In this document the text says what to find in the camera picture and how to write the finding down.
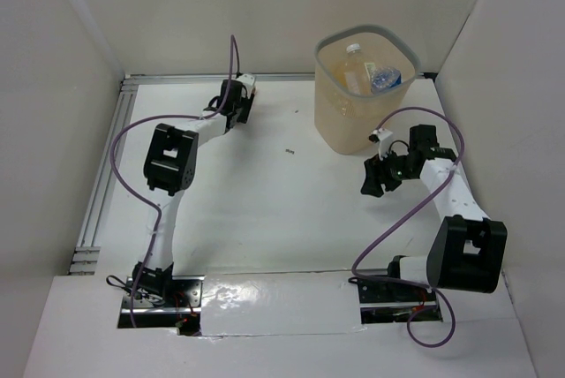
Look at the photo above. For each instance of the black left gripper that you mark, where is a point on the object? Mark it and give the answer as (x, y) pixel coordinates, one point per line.
(244, 109)

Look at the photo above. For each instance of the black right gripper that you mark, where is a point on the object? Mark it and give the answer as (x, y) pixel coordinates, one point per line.
(376, 174)

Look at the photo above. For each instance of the blue label plastic bottle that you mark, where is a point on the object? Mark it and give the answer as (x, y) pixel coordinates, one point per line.
(384, 79)

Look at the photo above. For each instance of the white label clear bottle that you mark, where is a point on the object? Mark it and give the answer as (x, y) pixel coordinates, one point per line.
(356, 71)

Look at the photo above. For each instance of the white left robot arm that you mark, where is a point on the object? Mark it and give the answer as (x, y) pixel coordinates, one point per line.
(170, 168)

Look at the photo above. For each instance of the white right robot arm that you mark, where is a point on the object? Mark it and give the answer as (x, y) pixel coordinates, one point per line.
(467, 252)

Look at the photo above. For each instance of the beige ribbed plastic bin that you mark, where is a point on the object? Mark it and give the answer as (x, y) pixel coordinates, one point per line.
(344, 120)

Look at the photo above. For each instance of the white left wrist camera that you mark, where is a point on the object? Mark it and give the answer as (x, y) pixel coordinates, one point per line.
(248, 80)

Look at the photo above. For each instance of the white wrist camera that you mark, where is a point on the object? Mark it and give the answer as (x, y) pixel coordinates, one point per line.
(248, 80)
(384, 138)

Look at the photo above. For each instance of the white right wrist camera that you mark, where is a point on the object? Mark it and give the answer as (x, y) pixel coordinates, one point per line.
(384, 138)

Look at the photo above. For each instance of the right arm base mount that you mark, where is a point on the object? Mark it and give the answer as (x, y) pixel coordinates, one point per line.
(382, 302)

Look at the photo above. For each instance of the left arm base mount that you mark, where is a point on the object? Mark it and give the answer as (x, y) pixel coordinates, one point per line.
(179, 309)

